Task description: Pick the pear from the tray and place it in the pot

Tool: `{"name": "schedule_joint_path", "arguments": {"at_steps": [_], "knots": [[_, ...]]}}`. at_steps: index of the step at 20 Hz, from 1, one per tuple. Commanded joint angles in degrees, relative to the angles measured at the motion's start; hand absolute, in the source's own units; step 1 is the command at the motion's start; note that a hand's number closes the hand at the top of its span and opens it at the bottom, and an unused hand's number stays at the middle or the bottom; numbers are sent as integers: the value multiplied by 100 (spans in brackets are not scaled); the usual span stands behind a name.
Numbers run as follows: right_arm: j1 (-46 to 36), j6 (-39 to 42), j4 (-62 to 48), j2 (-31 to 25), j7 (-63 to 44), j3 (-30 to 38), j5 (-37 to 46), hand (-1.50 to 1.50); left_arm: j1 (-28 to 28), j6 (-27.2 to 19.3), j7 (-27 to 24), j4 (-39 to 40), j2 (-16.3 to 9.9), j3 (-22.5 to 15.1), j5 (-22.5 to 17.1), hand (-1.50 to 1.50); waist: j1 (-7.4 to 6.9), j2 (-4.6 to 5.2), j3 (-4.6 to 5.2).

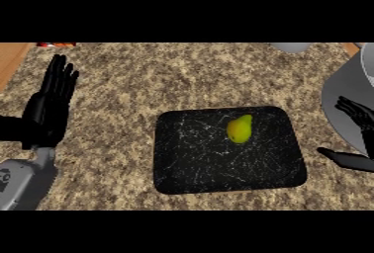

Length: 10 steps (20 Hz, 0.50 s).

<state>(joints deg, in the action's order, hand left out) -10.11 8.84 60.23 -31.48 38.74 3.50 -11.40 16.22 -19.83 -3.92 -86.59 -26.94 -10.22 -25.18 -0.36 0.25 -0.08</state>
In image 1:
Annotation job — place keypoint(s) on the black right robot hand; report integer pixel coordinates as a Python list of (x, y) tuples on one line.
[(358, 131)]

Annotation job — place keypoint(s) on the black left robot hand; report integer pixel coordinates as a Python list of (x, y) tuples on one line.
[(46, 113)]

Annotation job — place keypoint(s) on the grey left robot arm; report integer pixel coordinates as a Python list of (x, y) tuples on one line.
[(22, 179)]

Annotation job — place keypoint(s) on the grey pot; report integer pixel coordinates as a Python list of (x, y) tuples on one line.
[(350, 99)]

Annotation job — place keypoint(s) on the yellow-green pear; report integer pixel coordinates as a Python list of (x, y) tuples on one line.
[(239, 129)]

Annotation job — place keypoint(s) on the black marbled tray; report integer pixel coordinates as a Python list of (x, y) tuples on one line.
[(228, 150)]

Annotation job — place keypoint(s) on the red and orange packet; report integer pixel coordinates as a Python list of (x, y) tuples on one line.
[(56, 44)]

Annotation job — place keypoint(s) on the pale grey rounded object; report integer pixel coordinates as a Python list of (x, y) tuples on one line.
[(291, 46)]

